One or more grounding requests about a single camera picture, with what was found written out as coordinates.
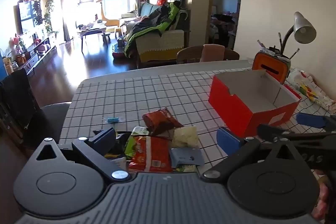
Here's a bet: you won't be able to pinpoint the TV cabinet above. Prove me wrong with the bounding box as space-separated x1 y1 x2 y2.
13 32 58 75

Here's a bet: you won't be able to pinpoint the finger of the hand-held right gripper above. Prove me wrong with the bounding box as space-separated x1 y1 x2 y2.
257 123 298 143
296 112 336 133

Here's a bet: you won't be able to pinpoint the green white snack packet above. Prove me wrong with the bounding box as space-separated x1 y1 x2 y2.
178 164 198 173

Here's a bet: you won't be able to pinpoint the dark red snack packet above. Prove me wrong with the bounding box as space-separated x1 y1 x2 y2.
142 108 184 136

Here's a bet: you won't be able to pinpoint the cream crocheted sofa cover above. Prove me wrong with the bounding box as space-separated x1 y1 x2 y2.
135 30 185 62

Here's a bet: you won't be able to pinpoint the colourful printed plastic bag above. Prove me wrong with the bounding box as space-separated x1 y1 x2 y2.
287 68 336 110

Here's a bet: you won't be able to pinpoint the red flowers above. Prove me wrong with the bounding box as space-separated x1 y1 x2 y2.
10 34 27 55

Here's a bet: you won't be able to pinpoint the black green jacket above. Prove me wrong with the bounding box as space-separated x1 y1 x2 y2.
124 2 184 58

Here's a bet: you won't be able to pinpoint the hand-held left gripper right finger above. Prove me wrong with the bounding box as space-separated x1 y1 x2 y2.
201 127 310 184

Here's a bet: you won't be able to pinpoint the wooden chair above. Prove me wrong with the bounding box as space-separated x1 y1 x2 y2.
176 45 240 64

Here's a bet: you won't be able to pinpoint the checkered tablecloth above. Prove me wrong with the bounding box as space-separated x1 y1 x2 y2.
59 67 336 174

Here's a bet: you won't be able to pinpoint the sofa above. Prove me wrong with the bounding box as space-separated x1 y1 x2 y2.
123 2 191 67

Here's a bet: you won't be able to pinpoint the grey desk lamp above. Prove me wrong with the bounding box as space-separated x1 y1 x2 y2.
278 11 317 56

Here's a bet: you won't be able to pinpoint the pink cloth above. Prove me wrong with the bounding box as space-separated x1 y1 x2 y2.
202 44 226 62

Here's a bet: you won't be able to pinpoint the cream snack packet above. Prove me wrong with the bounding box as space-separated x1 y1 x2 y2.
172 126 199 148

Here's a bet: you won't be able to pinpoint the black chair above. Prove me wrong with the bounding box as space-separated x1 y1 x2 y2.
0 68 71 151

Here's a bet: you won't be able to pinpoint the grey-blue wipes packet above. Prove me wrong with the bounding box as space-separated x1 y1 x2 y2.
169 147 205 168

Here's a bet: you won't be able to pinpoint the white packet red label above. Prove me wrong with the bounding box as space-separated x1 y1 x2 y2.
110 157 128 171

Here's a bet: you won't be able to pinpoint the red cardboard box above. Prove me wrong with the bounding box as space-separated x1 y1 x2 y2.
209 69 302 138

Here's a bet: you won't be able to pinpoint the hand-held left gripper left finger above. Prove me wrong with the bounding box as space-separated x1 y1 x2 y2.
34 127 131 183

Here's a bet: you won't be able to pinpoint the person's right hand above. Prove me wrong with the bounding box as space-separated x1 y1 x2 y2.
312 168 331 223

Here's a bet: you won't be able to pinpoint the coffee table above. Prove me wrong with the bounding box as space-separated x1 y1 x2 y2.
77 23 108 52

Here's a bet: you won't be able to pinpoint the red striped snack packet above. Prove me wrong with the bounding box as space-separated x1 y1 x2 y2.
128 135 174 172

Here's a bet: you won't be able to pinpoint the television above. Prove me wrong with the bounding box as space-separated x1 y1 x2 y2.
18 0 42 34

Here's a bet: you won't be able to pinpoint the orange tissue box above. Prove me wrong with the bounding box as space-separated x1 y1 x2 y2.
251 50 291 85

